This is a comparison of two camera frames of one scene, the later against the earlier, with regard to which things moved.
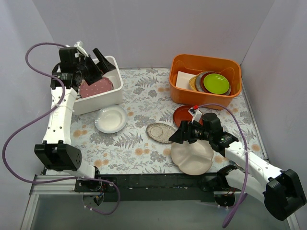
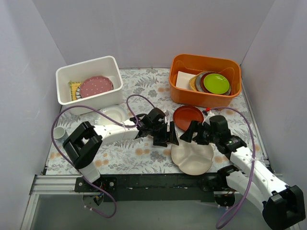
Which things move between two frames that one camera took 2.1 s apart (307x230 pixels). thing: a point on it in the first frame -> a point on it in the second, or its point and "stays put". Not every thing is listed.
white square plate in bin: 183,79 stays put
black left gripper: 95,67 -> 164,134
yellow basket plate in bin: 192,82 stays put
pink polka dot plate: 103,86 stays put
